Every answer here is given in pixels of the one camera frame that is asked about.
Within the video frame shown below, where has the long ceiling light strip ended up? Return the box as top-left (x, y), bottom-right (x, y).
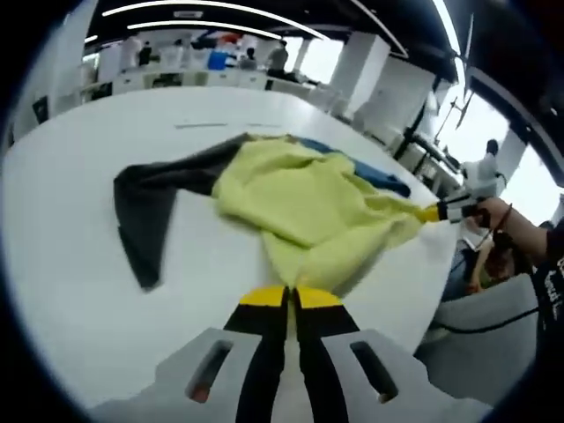
top-left (101, 0), bottom-right (325, 41)

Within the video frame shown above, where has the black cable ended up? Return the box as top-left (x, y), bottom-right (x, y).
top-left (434, 308), bottom-right (541, 335)

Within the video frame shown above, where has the short ceiling light strip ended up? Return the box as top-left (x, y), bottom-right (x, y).
top-left (127, 20), bottom-right (283, 40)

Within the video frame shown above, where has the blue storage bin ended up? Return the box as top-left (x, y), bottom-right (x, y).
top-left (207, 48), bottom-right (228, 71)

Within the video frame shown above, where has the person's black printed shirt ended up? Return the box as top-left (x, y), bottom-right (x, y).
top-left (531, 224), bottom-right (564, 336)

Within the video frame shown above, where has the white square pillar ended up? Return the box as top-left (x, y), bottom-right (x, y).
top-left (330, 33), bottom-right (391, 120)

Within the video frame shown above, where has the grey chair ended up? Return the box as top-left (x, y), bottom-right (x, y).
top-left (413, 275), bottom-right (541, 406)

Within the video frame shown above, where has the yellow blue grey garment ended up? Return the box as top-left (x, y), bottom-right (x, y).
top-left (113, 131), bottom-right (442, 301)

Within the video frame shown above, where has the person's right hand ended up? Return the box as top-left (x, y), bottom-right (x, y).
top-left (466, 197), bottom-right (515, 234)

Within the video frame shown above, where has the black camera stand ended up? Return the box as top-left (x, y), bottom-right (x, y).
top-left (440, 12), bottom-right (475, 137)

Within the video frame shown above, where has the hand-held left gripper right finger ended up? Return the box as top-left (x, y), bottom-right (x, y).
top-left (293, 285), bottom-right (493, 423)

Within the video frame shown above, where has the bright ceiling light strip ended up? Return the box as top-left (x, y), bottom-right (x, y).
top-left (434, 0), bottom-right (468, 85)

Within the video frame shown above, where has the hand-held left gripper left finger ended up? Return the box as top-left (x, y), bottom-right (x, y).
top-left (90, 285), bottom-right (292, 423)

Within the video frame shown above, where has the wide white pillar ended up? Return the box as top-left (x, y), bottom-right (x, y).
top-left (43, 0), bottom-right (100, 116)

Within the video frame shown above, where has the black-framed desk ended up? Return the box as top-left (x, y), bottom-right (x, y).
top-left (394, 127), bottom-right (468, 186)

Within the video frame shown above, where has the row of white cabinets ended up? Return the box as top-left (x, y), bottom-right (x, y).
top-left (81, 70), bottom-right (270, 96)

